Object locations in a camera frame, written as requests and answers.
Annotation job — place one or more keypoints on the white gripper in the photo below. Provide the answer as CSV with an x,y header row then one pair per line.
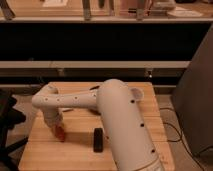
x,y
55,124

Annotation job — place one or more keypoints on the red pepper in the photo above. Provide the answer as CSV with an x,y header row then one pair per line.
x,y
60,134

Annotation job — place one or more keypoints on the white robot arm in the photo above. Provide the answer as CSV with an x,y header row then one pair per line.
x,y
117,103

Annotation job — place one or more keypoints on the black office chair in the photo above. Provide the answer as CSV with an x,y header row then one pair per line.
x,y
9,117

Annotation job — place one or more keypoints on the black rectangular remote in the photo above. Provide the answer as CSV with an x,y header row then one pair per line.
x,y
98,140

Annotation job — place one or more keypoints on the white cup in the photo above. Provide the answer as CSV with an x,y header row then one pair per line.
x,y
137,93

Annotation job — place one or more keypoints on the grey cabinet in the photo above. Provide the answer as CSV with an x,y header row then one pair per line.
x,y
192,98

